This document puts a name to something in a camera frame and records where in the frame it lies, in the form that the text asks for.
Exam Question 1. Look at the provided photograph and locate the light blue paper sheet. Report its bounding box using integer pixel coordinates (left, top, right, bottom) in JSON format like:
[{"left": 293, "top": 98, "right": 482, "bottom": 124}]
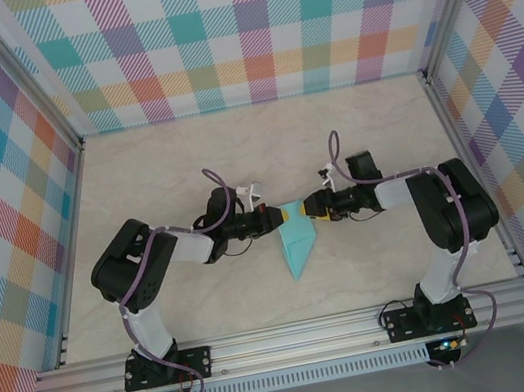
[{"left": 271, "top": 196, "right": 326, "bottom": 283}]

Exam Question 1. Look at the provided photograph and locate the thin black right gripper cable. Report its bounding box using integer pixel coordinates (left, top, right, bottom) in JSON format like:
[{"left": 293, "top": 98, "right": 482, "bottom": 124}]
[{"left": 345, "top": 203, "right": 380, "bottom": 224}]

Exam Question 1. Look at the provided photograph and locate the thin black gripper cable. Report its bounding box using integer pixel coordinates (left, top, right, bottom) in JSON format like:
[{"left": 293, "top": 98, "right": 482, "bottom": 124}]
[
  {"left": 221, "top": 234, "right": 262, "bottom": 260},
  {"left": 345, "top": 203, "right": 380, "bottom": 224}
]

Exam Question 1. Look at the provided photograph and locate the thin black left gripper cable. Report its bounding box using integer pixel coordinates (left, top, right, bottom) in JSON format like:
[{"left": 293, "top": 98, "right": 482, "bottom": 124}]
[{"left": 221, "top": 234, "right": 262, "bottom": 260}]

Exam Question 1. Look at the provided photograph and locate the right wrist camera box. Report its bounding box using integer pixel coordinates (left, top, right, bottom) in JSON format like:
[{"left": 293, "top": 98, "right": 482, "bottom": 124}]
[{"left": 316, "top": 162, "right": 341, "bottom": 192}]

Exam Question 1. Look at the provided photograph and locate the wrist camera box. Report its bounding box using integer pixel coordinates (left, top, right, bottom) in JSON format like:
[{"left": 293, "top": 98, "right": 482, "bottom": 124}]
[
  {"left": 316, "top": 162, "right": 341, "bottom": 192},
  {"left": 234, "top": 181, "right": 265, "bottom": 209}
]

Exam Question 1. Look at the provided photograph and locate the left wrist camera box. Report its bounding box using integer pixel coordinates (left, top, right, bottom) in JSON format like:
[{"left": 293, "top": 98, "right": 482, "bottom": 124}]
[{"left": 234, "top": 181, "right": 265, "bottom": 209}]

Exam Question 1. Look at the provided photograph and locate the aluminium mounting rail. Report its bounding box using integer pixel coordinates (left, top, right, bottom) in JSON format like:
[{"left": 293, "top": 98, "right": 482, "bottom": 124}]
[{"left": 23, "top": 279, "right": 524, "bottom": 392}]

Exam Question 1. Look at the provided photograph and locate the aluminium side rail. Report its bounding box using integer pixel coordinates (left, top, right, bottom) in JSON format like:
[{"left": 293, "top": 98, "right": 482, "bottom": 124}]
[
  {"left": 15, "top": 138, "right": 123, "bottom": 370},
  {"left": 421, "top": 61, "right": 524, "bottom": 292}
]

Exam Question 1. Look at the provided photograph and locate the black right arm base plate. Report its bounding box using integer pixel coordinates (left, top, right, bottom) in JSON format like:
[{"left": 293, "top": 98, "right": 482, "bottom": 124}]
[{"left": 380, "top": 293, "right": 478, "bottom": 346}]

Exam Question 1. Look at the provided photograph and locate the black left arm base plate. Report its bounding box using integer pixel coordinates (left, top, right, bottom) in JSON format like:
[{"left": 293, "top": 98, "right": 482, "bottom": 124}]
[{"left": 121, "top": 345, "right": 218, "bottom": 392}]

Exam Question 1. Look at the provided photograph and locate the white slotted cable duct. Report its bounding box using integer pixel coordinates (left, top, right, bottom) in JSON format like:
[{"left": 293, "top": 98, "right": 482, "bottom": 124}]
[{"left": 144, "top": 341, "right": 433, "bottom": 392}]

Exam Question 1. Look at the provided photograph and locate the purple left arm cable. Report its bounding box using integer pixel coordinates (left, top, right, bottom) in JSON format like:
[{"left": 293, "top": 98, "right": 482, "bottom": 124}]
[{"left": 96, "top": 162, "right": 278, "bottom": 392}]

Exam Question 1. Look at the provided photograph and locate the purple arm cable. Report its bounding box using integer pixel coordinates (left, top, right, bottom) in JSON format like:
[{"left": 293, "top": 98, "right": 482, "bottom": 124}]
[
  {"left": 96, "top": 162, "right": 278, "bottom": 392},
  {"left": 324, "top": 108, "right": 506, "bottom": 384}
]

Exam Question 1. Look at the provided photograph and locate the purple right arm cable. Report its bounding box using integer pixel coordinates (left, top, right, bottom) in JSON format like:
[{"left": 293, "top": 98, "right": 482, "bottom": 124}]
[{"left": 324, "top": 108, "right": 506, "bottom": 384}]

